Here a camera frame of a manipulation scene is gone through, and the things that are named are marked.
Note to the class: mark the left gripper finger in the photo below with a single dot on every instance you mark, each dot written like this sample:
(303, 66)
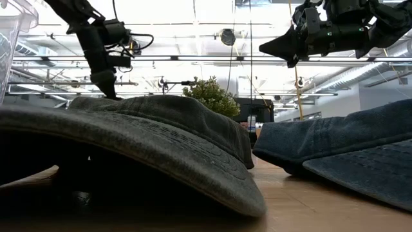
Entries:
(104, 82)

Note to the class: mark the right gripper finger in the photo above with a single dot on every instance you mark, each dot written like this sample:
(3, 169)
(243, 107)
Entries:
(284, 45)

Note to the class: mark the black baseball cap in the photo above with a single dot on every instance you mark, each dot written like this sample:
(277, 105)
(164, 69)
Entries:
(145, 138)

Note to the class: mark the clear plastic bin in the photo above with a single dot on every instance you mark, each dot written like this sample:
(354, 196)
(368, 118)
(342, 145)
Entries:
(8, 38)

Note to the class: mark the blue denim baseball cap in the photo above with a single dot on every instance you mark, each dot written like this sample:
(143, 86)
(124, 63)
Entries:
(338, 135)

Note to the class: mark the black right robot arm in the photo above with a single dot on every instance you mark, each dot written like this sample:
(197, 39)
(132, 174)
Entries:
(392, 19)

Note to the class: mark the black boom stand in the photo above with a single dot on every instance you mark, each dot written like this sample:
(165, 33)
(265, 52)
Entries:
(180, 83)

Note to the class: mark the small potted green plant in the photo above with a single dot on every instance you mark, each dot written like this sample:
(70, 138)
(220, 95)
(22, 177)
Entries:
(212, 96)

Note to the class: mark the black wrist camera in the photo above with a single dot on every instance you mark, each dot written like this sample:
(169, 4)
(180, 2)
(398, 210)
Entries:
(116, 32)

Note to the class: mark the silver ventilation duct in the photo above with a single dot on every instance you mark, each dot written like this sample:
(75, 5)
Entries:
(360, 72)

